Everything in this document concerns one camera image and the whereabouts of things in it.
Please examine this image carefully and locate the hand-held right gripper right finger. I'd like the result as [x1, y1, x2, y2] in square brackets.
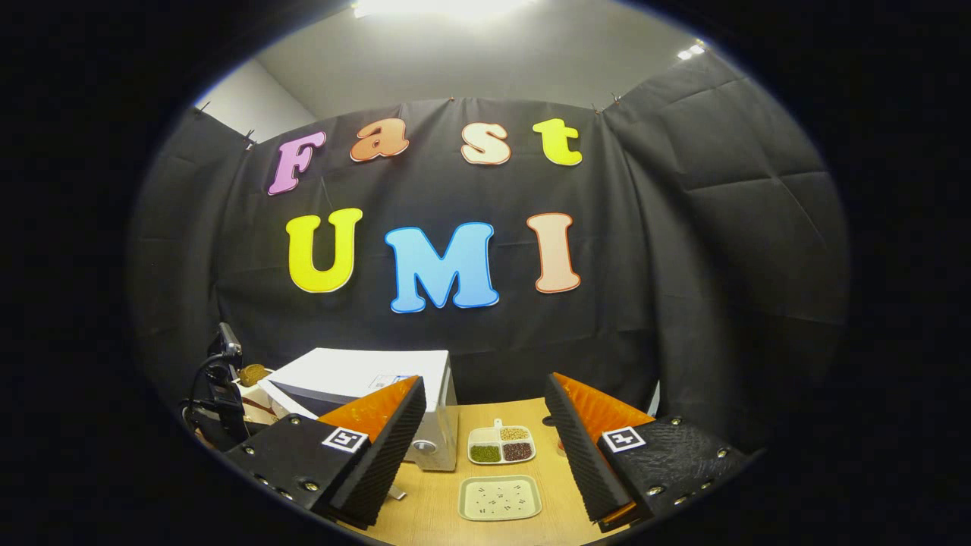
[544, 372, 752, 532]

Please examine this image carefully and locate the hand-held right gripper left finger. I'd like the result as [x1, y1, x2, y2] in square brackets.
[224, 375, 428, 530]

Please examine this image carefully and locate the white microwave oven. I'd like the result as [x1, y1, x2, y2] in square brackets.
[258, 347, 460, 501]

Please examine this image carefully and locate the pale green square plate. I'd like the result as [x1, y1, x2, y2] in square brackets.
[457, 475, 543, 522]

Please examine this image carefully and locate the white toaster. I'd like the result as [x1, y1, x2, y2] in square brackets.
[231, 379, 281, 425]

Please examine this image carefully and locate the divided dish with beans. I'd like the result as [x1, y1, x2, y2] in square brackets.
[467, 419, 536, 466]

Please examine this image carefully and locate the black backdrop cloth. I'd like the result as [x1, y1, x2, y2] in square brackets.
[129, 49, 850, 456]

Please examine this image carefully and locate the long ceiling light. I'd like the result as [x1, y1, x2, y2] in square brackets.
[353, 0, 532, 20]

